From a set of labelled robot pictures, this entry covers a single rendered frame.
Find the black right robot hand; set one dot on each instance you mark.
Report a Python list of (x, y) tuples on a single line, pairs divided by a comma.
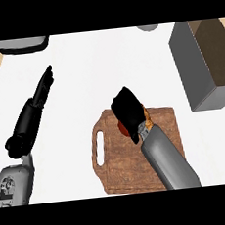
[(129, 111)]

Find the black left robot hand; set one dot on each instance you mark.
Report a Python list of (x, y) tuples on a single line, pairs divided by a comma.
[(27, 125)]

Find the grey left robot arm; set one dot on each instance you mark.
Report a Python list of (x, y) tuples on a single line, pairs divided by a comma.
[(14, 185)]

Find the red orange bell pepper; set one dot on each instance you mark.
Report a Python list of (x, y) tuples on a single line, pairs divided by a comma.
[(123, 128)]

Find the brown wooden cutting board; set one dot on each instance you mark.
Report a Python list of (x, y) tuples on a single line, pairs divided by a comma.
[(129, 162)]

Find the grey open cardboard box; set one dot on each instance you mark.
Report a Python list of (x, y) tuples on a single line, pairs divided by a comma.
[(204, 63)]

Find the grey round object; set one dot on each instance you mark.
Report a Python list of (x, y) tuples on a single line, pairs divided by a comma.
[(147, 27)]

